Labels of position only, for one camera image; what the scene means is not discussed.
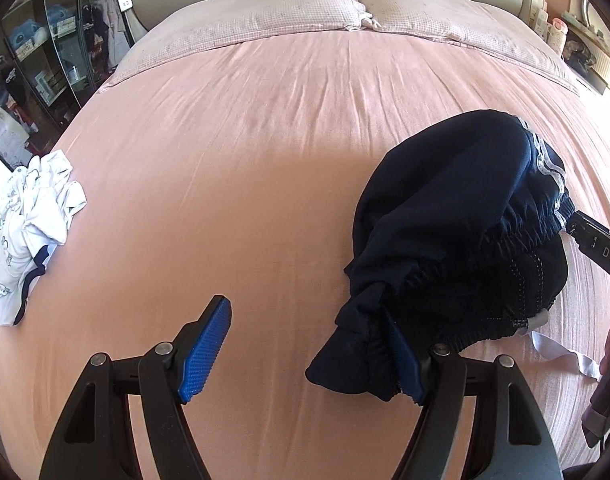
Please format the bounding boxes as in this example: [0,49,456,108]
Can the dark handbag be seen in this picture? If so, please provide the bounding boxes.
[565,40,598,76]

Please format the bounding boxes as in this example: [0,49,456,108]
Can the pink sheeted bed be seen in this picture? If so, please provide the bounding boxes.
[0,0,610,480]

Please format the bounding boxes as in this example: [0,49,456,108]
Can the person's right forearm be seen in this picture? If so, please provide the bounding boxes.
[581,362,610,453]

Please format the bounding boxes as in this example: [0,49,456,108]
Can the pink checked pillow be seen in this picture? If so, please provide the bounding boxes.
[107,0,373,86]
[356,0,582,95]

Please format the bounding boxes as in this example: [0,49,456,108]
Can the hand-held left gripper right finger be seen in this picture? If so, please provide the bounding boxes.
[382,305,563,480]

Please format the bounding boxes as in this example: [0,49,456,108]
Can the white curved vanity dresser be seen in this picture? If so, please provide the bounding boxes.
[567,7,610,92]

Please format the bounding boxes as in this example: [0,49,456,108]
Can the white navy-trimmed printed garment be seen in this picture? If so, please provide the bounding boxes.
[0,154,88,326]

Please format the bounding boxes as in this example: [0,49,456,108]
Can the glass display cabinet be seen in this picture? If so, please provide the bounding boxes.
[0,0,136,171]

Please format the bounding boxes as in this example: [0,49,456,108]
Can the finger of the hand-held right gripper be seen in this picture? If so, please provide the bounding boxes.
[564,210,610,290]

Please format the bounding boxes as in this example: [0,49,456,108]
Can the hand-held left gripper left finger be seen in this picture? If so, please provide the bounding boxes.
[39,294,233,480]

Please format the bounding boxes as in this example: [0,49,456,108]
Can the navy striped shorts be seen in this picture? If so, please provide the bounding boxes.
[305,109,602,407]

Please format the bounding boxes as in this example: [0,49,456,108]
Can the white bottle pink lid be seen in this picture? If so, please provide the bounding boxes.
[547,17,568,53]

